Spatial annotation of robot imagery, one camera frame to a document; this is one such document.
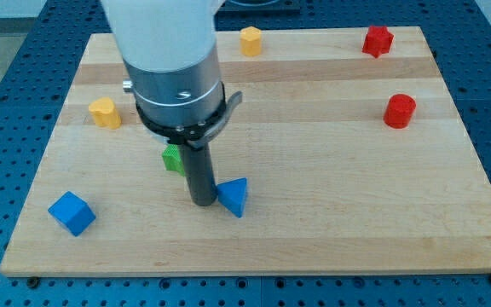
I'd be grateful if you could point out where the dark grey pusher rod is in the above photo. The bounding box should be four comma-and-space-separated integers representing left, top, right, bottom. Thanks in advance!
178, 144, 217, 206

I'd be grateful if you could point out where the yellow hexagon block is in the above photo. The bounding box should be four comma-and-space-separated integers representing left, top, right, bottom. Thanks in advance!
240, 26, 262, 56

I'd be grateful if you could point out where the blue cube block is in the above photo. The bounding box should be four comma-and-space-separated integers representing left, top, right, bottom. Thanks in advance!
48, 191, 96, 236

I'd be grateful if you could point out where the green block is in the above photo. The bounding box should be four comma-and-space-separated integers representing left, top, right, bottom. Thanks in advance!
161, 144, 185, 177

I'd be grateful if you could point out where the red cylinder block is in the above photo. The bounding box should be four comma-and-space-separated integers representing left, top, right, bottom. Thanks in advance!
383, 94, 416, 129

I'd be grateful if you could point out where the red star block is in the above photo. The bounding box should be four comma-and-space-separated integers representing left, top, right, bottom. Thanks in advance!
361, 26, 394, 58

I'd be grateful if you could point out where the blue triangle block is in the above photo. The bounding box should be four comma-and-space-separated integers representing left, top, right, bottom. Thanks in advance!
217, 177, 248, 218

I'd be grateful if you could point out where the wooden board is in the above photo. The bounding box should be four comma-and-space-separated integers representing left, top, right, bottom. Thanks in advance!
0, 26, 491, 277

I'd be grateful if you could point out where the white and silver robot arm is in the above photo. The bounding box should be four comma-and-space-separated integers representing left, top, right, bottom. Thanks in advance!
101, 0, 224, 127

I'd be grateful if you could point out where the black clamp with grey lever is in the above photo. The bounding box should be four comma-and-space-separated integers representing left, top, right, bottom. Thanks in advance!
135, 83, 243, 149

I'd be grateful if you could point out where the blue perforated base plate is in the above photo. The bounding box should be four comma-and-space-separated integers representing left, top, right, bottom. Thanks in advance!
0, 0, 491, 306

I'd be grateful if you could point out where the yellow heart block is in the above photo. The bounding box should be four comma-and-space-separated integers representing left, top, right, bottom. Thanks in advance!
88, 97, 122, 130

